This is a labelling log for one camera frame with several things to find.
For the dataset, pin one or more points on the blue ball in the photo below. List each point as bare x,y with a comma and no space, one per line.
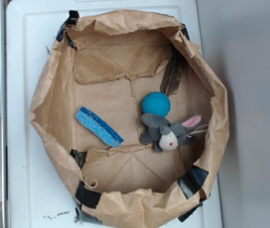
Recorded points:
156,103

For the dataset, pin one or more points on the white plastic tray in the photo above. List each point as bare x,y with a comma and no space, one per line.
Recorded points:
37,196

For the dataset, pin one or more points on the blue sponge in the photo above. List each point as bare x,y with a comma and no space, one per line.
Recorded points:
99,127

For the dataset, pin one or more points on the brown paper bag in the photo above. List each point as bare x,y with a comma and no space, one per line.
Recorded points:
108,63

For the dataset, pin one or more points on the grey plush bunny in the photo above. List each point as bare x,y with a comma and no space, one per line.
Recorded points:
168,136

